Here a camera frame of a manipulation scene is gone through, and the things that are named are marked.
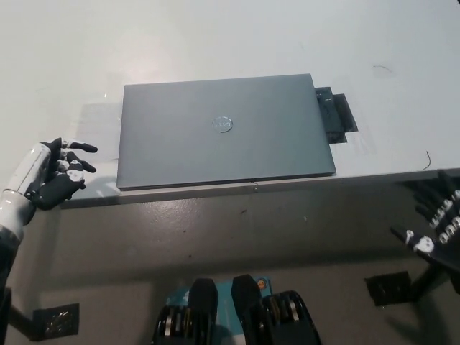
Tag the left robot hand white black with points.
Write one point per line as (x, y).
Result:
(32, 169)

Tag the right robot hand black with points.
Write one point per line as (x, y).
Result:
(445, 248)

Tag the grey laptop with black keyboard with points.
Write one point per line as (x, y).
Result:
(226, 143)

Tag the black floor tape patch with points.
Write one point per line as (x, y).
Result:
(57, 321)
(388, 287)

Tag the black table leg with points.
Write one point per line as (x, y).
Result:
(21, 318)

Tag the black tape patch on table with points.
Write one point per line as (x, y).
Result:
(345, 113)

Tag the curved thin black thread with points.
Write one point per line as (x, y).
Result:
(381, 67)

